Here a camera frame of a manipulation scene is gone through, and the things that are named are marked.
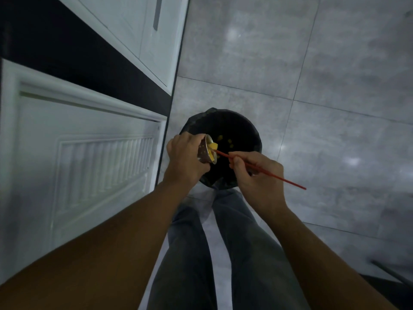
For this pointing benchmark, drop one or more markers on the person's right hand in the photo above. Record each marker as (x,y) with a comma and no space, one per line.
(261,187)

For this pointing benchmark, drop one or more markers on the person's left hand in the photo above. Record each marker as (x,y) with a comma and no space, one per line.
(182,161)

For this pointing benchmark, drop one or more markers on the person's left thumb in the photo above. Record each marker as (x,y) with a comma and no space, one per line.
(203,168)

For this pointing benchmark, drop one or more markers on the person's right thumb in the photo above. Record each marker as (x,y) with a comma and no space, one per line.
(237,169)

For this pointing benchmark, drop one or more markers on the brown patterned paper cup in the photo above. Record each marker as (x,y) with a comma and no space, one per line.
(204,151)

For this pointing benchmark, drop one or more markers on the red chopstick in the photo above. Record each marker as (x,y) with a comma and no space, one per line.
(290,182)

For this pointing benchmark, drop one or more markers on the person's right forearm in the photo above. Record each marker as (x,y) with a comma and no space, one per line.
(319,271)

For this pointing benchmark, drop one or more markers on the person's left forearm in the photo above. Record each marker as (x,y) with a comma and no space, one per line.
(106,255)

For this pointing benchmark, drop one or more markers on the yellow food in cup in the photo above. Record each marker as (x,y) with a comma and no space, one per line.
(212,150)

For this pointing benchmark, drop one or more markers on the black trash bin with bag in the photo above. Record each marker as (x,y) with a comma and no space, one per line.
(237,125)

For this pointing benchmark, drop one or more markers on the person's right leg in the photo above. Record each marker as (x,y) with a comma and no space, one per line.
(258,261)

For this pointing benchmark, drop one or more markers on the person's leg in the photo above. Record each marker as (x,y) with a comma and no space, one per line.
(258,261)
(184,261)

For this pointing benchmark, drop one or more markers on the person's left leg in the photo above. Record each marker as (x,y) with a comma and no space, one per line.
(184,261)

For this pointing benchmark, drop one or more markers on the white louvred door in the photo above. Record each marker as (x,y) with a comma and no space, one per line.
(80,164)

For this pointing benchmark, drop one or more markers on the white cabinet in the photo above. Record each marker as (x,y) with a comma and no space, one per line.
(129,25)

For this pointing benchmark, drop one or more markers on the dark metal rod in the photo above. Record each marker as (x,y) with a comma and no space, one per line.
(392,273)

